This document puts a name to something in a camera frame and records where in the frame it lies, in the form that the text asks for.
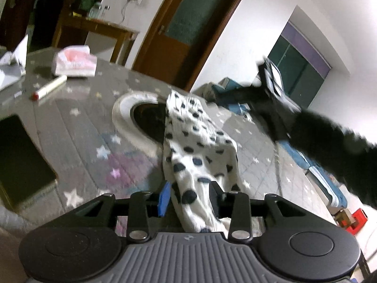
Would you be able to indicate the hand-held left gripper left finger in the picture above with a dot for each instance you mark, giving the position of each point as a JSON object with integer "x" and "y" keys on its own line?
{"x": 164, "y": 200}

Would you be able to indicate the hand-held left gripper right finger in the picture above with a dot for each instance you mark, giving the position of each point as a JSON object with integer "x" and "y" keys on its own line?
{"x": 216, "y": 202}

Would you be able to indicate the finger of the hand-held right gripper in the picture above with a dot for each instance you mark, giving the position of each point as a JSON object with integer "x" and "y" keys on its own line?
{"x": 244, "y": 92}

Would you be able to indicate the white polka dot garment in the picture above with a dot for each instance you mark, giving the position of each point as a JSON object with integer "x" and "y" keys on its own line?
{"x": 191, "y": 153}

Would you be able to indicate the dark glass window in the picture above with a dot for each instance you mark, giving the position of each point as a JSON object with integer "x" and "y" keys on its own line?
{"x": 297, "y": 64}

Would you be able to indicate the brown wooden door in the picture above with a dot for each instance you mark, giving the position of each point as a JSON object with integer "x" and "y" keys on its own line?
{"x": 176, "y": 50}

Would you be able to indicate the round built-in cooktop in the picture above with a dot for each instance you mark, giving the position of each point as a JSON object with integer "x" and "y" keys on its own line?
{"x": 144, "y": 115}

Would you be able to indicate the blue sofa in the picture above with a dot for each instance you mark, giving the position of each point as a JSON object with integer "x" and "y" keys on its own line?
{"x": 324, "y": 179}

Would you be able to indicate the grey star print tablecloth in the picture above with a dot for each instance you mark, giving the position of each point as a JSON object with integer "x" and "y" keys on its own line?
{"x": 88, "y": 129}

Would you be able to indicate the brown cardboard box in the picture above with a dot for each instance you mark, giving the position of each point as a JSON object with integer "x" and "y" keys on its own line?
{"x": 343, "y": 218}

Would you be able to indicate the red plastic crate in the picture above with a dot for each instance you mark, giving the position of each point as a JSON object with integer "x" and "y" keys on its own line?
{"x": 359, "y": 216}

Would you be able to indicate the dark tablet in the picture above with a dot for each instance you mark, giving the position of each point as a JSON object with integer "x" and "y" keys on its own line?
{"x": 20, "y": 159}

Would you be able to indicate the wooden side desk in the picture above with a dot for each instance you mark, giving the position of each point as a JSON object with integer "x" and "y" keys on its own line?
{"x": 100, "y": 26}

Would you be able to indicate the white marker pen red cap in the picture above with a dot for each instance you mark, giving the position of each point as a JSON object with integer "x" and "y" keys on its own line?
{"x": 50, "y": 87}

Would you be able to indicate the pink tissue pack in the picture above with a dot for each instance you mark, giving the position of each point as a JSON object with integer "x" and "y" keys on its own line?
{"x": 73, "y": 62}

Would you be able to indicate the white paper sheets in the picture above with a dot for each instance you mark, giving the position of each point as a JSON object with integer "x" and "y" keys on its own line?
{"x": 14, "y": 64}

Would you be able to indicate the dark wooden cabinet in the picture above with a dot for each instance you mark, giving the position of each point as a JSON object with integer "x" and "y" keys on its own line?
{"x": 44, "y": 6}

